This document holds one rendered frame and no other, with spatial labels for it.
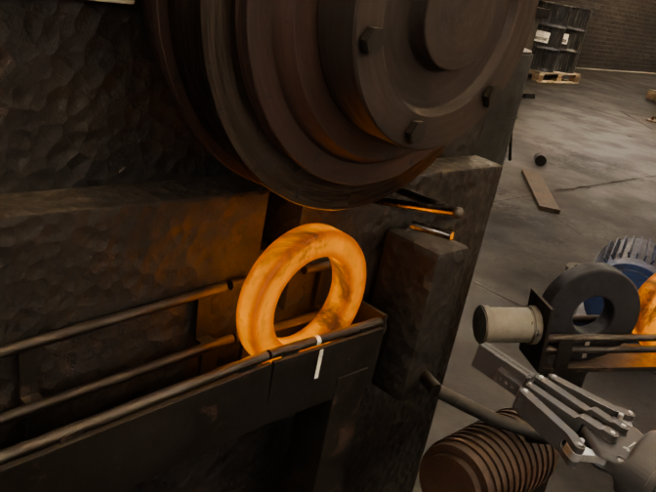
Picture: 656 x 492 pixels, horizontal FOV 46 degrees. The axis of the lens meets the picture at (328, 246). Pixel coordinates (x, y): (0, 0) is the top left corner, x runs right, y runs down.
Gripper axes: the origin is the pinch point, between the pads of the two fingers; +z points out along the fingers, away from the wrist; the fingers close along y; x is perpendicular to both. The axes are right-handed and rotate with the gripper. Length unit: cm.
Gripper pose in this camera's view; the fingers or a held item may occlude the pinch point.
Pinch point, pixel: (503, 369)
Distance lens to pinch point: 91.4
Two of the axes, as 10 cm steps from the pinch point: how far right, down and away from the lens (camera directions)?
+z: -6.7, -4.5, 5.9
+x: 2.5, -8.8, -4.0
